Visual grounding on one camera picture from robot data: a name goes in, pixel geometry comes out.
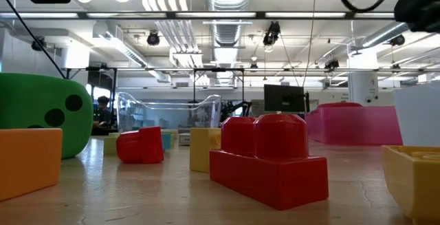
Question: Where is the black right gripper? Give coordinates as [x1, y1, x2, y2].
[393, 0, 440, 33]

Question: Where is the pale green square brick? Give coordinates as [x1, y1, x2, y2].
[102, 132, 121, 156]

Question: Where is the long yellow toy brick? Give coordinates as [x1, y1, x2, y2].
[381, 144, 440, 225]

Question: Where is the red tall-stud toy brick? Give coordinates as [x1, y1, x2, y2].
[209, 113, 330, 211]
[115, 125, 165, 164]

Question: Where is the black ceiling spotlight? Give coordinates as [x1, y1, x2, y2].
[146, 30, 161, 47]
[390, 34, 406, 47]
[30, 36, 46, 52]
[263, 21, 281, 47]
[324, 58, 340, 71]

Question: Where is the white round pillar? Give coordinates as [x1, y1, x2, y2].
[347, 51, 379, 107]

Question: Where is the white plastic bin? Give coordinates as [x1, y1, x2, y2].
[393, 82, 440, 147]

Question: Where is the green foam die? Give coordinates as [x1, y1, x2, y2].
[0, 72, 94, 160]

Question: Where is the pink plastic bin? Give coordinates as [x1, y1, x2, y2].
[305, 105, 404, 147]

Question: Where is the person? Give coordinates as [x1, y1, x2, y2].
[91, 96, 118, 133]

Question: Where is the clear plastic bin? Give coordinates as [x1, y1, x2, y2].
[116, 92, 223, 132]

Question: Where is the black computer monitor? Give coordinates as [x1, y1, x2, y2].
[263, 84, 307, 113]

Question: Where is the orange toy brick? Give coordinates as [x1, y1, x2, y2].
[0, 127, 63, 202]

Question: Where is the blue square toy brick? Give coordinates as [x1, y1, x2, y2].
[161, 132, 172, 151]

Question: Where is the yellow square toy brick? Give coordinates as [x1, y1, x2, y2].
[189, 127, 222, 173]

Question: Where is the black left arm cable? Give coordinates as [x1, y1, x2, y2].
[0, 0, 67, 80]

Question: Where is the black table rig frame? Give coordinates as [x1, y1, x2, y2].
[0, 10, 440, 21]

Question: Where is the thin hanging cable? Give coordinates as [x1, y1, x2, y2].
[301, 0, 318, 88]

